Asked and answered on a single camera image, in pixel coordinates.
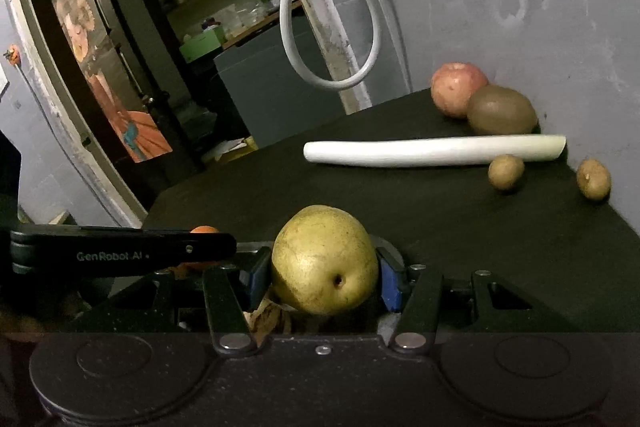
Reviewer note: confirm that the small brown fruit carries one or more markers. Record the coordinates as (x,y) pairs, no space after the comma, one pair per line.
(594,179)
(506,172)

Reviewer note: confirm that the white door frame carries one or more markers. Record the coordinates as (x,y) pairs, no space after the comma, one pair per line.
(40,107)

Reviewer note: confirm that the white leek stalk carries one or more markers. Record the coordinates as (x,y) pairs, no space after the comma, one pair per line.
(425,152)

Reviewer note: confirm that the green box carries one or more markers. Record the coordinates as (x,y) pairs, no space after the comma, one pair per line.
(202,45)

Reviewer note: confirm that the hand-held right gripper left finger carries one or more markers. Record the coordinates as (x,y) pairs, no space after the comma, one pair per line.
(257,278)

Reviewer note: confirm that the small orange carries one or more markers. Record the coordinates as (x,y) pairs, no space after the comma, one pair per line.
(204,229)

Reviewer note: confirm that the door poster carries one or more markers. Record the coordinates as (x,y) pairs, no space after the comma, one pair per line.
(105,77)

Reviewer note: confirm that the plain brown kiwi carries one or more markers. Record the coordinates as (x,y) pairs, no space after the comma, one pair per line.
(502,112)

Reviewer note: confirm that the yellow-green pear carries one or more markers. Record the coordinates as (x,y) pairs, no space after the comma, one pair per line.
(320,252)

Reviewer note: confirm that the dark wooden door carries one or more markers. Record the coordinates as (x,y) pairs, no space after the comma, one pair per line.
(75,72)

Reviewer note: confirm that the grey cabinet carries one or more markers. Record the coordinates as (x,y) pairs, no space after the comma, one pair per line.
(272,82)

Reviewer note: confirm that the red apple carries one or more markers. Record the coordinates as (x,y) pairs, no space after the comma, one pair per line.
(452,87)

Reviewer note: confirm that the orange wall hook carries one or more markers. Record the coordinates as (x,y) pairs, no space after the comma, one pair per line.
(13,55)

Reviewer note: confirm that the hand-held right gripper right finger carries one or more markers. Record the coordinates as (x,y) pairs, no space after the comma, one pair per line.
(390,288)

